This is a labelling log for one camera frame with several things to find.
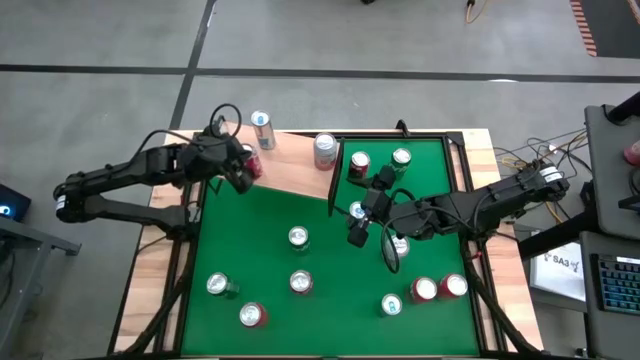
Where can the black metal rig frame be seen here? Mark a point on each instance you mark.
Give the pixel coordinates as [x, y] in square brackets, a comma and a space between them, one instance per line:
[183, 300]

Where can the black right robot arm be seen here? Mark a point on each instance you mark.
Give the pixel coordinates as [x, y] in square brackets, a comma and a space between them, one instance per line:
[500, 195]

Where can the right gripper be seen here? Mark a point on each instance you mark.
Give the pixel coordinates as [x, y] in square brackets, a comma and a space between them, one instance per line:
[410, 220]

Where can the black desk item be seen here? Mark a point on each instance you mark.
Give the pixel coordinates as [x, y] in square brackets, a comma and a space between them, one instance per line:
[631, 202]

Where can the black mat orange striped edge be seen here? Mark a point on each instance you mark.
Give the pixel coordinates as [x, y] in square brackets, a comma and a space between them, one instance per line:
[615, 25]

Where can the black device blue light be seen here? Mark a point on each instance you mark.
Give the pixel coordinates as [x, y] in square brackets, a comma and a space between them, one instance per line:
[15, 200]

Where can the blue silver Red Bull can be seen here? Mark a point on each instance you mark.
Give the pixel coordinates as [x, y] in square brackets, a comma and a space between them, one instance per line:
[263, 132]
[391, 304]
[356, 210]

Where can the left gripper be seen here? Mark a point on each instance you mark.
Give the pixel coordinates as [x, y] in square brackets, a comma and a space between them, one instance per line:
[207, 157]

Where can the wooden shelf black metal frame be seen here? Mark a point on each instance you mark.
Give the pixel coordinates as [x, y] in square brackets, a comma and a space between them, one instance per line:
[290, 165]

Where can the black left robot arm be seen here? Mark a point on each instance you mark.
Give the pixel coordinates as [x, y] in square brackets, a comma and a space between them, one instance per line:
[125, 172]

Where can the backlit keyboard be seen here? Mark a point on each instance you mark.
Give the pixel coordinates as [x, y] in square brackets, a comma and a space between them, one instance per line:
[620, 285]

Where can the white paper sign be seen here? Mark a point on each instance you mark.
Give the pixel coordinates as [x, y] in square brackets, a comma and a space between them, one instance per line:
[555, 275]

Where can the green table mat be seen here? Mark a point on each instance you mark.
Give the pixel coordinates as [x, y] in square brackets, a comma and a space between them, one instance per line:
[340, 325]

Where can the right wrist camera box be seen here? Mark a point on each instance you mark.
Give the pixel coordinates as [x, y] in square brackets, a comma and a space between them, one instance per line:
[385, 177]

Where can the grey desk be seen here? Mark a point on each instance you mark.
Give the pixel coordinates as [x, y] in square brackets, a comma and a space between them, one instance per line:
[610, 175]
[600, 330]

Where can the green Sprite can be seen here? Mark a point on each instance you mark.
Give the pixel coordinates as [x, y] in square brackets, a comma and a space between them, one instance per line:
[217, 283]
[401, 156]
[298, 236]

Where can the red Coca-Cola can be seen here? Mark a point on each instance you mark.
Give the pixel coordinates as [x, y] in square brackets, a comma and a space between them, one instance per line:
[359, 161]
[254, 162]
[301, 281]

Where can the grey metal cart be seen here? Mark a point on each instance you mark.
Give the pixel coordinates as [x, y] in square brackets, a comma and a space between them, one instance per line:
[50, 240]

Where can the black stand pole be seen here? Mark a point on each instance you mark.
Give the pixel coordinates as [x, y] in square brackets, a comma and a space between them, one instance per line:
[625, 109]

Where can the red soda can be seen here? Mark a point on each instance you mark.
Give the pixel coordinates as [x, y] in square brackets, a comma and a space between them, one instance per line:
[250, 314]
[425, 288]
[456, 285]

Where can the red round object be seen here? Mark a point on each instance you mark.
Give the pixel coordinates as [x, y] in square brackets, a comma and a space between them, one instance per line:
[634, 154]

